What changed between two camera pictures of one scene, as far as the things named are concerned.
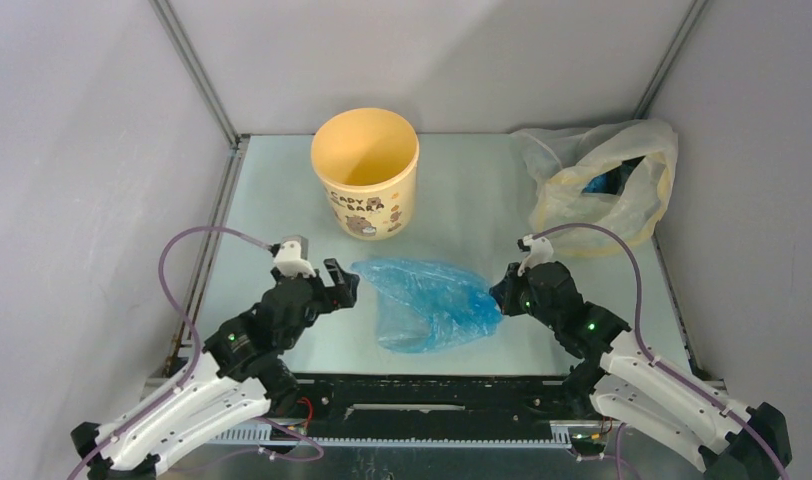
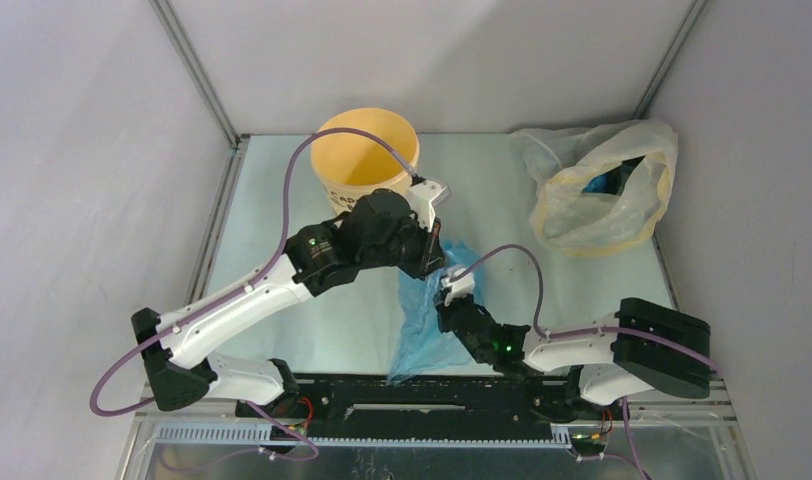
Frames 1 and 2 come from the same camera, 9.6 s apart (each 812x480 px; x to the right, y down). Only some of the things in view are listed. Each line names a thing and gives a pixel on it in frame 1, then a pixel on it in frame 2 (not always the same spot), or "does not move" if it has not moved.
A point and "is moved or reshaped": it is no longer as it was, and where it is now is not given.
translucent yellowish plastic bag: (614, 175) does not move
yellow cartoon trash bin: (368, 158) does not move
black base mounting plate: (430, 403) does not move
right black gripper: (512, 293) -> (455, 315)
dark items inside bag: (612, 181) does not move
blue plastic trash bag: (425, 307) is moved or reshaped
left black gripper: (344, 291) -> (429, 255)
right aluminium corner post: (691, 17) does not move
